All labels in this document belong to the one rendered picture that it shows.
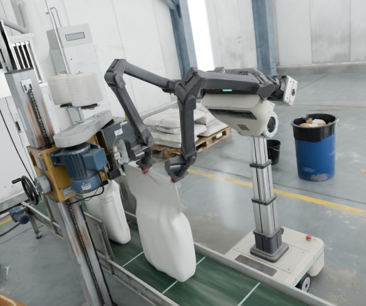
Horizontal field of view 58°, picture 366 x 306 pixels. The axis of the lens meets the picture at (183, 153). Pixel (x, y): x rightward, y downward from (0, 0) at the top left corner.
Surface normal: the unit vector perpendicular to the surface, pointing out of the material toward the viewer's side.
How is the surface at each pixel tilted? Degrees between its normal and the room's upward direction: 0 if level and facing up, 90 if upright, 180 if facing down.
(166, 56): 90
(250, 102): 40
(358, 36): 90
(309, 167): 93
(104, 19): 90
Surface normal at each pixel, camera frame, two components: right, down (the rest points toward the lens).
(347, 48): -0.70, 0.37
